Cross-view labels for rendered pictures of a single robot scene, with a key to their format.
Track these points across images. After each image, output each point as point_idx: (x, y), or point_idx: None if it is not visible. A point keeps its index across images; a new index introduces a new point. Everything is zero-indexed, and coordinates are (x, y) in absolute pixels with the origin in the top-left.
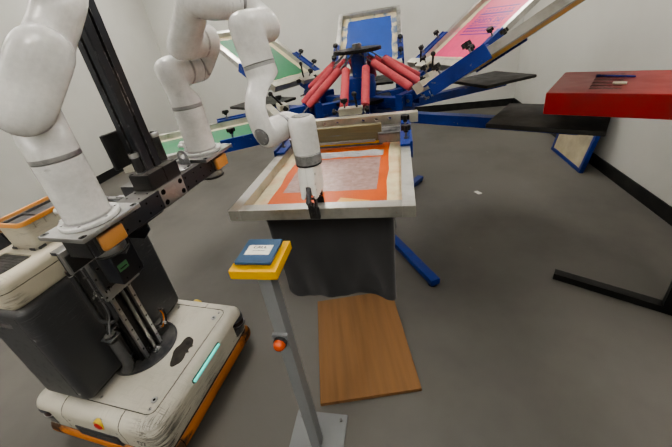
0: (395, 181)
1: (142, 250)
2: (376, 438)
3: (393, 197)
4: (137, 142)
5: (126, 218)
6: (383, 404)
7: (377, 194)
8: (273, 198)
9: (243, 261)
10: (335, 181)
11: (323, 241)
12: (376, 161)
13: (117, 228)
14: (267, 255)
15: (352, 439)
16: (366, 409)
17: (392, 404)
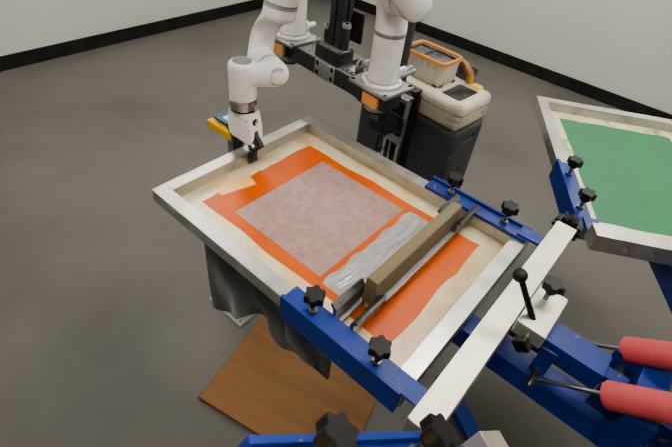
0: (228, 234)
1: (434, 148)
2: (205, 335)
3: (201, 210)
4: (330, 19)
5: (292, 49)
6: (221, 359)
7: (223, 205)
8: (318, 153)
9: None
10: (298, 199)
11: None
12: (307, 260)
13: (279, 45)
14: (222, 116)
15: (221, 320)
16: (230, 343)
17: (214, 365)
